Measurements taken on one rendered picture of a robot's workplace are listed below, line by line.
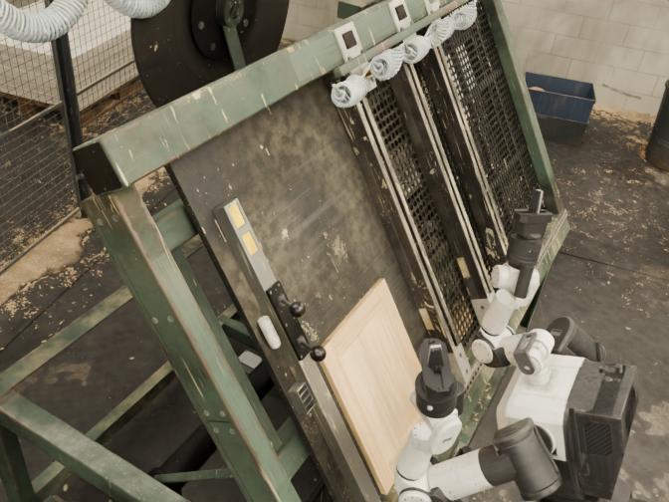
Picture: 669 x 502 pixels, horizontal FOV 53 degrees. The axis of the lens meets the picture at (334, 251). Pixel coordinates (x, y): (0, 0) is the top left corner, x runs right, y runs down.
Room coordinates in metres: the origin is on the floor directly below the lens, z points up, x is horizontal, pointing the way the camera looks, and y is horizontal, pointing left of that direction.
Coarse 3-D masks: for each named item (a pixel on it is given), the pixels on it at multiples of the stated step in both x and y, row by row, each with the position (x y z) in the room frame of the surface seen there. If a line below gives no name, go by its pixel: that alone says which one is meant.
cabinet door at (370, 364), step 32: (384, 288) 1.54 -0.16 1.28; (352, 320) 1.38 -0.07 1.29; (384, 320) 1.48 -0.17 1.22; (352, 352) 1.32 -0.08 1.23; (384, 352) 1.41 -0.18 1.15; (352, 384) 1.25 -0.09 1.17; (384, 384) 1.34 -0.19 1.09; (352, 416) 1.19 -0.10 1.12; (384, 416) 1.27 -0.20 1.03; (416, 416) 1.36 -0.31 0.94; (384, 448) 1.21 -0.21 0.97; (384, 480) 1.14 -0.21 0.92
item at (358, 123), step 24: (360, 48) 1.85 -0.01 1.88; (360, 72) 1.79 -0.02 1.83; (360, 120) 1.76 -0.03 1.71; (360, 144) 1.75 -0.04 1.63; (360, 168) 1.75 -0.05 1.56; (384, 168) 1.73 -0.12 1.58; (384, 192) 1.71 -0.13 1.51; (384, 216) 1.71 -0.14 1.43; (408, 216) 1.72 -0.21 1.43; (408, 240) 1.67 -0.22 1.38; (408, 264) 1.66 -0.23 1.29; (432, 288) 1.66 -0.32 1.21; (432, 312) 1.61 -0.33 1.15; (432, 336) 1.60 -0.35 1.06; (456, 336) 1.62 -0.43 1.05; (456, 360) 1.56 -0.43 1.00
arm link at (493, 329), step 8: (488, 312) 1.53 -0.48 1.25; (496, 312) 1.51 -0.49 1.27; (504, 312) 1.50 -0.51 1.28; (488, 320) 1.51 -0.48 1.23; (496, 320) 1.50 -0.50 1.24; (504, 320) 1.50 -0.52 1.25; (480, 328) 1.54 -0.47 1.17; (488, 328) 1.51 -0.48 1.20; (496, 328) 1.50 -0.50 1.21; (504, 328) 1.51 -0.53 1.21; (480, 336) 1.50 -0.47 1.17; (488, 336) 1.50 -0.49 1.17; (496, 336) 1.51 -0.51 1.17; (504, 336) 1.52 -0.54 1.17; (496, 344) 1.48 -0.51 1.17
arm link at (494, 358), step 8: (512, 336) 1.49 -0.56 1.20; (520, 336) 1.46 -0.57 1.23; (472, 344) 1.50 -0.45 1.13; (480, 344) 1.48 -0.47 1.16; (488, 344) 1.47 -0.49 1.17; (504, 344) 1.47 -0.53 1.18; (512, 344) 1.45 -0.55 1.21; (480, 352) 1.48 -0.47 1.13; (488, 352) 1.46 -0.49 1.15; (496, 352) 1.45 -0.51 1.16; (504, 352) 1.45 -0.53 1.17; (512, 352) 1.43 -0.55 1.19; (480, 360) 1.47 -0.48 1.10; (488, 360) 1.45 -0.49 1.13; (496, 360) 1.44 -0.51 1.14; (504, 360) 1.43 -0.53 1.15; (512, 360) 1.43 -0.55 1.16
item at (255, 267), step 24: (216, 216) 1.25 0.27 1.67; (240, 240) 1.22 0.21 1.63; (240, 264) 1.22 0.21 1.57; (264, 264) 1.23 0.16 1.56; (264, 288) 1.19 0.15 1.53; (264, 312) 1.19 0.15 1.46; (288, 360) 1.16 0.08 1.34; (312, 360) 1.17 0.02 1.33; (312, 384) 1.13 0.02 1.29; (312, 408) 1.12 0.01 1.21; (336, 408) 1.14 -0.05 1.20; (336, 432) 1.10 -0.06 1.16; (336, 456) 1.08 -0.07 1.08; (360, 480) 1.06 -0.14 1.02
